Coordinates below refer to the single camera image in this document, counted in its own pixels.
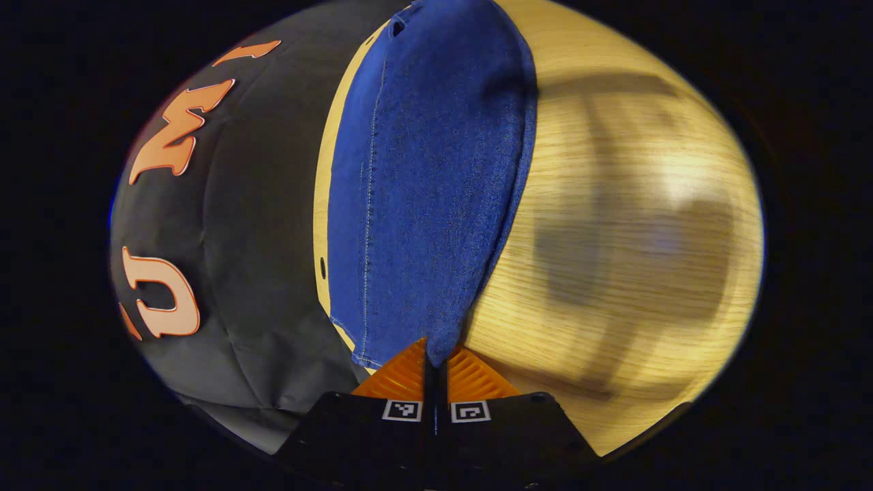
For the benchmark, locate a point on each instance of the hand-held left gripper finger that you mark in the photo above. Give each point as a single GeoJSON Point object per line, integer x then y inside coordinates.
{"type": "Point", "coordinates": [444, 423]}
{"type": "Point", "coordinates": [429, 423]}

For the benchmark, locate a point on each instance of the blue denim jeans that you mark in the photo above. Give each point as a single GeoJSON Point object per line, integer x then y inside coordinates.
{"type": "Point", "coordinates": [430, 204]}

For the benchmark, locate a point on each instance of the black backdrop cloth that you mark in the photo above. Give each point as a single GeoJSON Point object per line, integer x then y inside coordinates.
{"type": "Point", "coordinates": [259, 239]}

